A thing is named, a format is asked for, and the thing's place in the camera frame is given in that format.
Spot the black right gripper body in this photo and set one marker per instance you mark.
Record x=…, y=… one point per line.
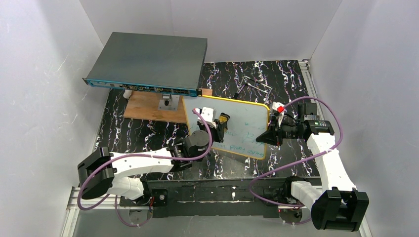
x=279, y=132

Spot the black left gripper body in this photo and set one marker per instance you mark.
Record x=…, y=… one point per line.
x=217, y=129

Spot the yellow black eraser pad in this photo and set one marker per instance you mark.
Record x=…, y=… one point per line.
x=223, y=118

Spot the yellow-framed whiteboard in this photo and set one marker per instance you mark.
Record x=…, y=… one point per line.
x=247, y=121

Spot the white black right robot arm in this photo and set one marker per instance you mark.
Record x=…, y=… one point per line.
x=330, y=176

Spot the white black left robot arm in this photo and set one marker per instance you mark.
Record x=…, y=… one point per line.
x=104, y=172

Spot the plywood board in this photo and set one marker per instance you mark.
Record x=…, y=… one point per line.
x=144, y=106

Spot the green white cylinder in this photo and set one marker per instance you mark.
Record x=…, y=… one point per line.
x=127, y=94

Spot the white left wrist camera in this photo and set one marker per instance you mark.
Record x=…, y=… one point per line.
x=208, y=116

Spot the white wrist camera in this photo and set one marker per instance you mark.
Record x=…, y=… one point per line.
x=208, y=116
x=277, y=111

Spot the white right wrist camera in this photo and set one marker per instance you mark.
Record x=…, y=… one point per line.
x=277, y=111

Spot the black grey wire stripper pliers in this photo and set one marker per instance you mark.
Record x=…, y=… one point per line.
x=247, y=86

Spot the grey metal stand bracket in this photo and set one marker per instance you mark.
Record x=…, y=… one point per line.
x=169, y=102

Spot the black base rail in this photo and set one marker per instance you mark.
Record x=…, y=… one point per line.
x=243, y=197

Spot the grey blue network switch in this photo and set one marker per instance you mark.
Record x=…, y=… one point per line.
x=150, y=63

